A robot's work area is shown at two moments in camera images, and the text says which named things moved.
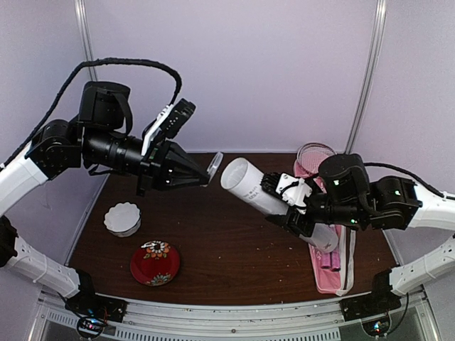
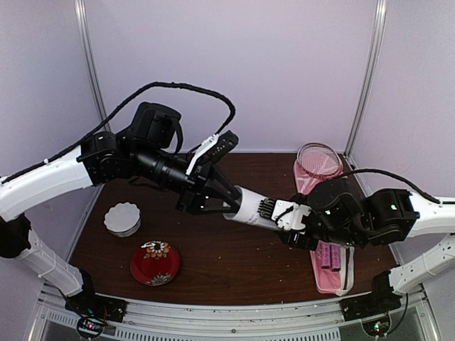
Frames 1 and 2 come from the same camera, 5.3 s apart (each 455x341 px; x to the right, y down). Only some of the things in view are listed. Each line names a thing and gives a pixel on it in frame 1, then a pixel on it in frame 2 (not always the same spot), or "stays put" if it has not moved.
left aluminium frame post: (82, 15) stays put
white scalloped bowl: (124, 219) stays put
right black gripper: (293, 222) -> (291, 239)
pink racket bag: (328, 280) stays put
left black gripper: (156, 168) -> (194, 196)
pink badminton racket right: (335, 261) stays put
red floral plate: (155, 263) stays put
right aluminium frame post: (380, 16) stays put
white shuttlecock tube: (244, 180) -> (247, 212)
